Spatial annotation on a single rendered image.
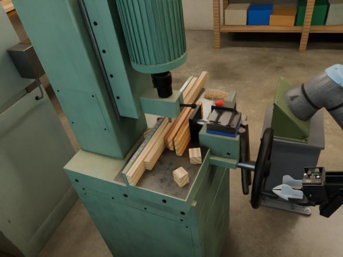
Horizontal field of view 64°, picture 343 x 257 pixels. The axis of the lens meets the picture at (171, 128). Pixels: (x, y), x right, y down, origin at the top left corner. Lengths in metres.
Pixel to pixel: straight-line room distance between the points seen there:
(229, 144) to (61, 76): 0.61
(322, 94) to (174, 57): 0.84
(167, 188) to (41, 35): 0.61
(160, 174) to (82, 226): 1.19
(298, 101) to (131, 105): 0.85
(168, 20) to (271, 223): 1.42
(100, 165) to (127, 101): 0.33
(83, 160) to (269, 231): 1.17
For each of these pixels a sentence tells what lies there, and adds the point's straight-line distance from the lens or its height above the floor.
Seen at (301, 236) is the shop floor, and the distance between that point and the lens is 1.86.
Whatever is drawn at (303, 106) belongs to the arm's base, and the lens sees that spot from 1.48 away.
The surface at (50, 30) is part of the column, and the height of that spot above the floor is 1.33.
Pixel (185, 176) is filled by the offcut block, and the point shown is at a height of 0.94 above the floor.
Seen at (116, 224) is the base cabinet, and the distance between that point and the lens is 1.36.
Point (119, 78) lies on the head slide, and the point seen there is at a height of 1.16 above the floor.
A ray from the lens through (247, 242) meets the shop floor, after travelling 1.79.
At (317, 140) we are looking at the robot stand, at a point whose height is 0.55.
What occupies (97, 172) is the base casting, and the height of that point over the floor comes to 0.80.
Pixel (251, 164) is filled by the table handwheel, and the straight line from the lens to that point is 1.02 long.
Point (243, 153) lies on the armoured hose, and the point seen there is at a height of 0.87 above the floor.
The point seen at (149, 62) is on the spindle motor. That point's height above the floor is 1.24.
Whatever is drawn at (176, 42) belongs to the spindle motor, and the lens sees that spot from 0.80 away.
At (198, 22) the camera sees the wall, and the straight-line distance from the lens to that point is 4.44.
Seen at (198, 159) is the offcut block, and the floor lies 0.92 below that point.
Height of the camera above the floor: 1.58
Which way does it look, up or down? 39 degrees down
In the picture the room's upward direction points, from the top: 10 degrees counter-clockwise
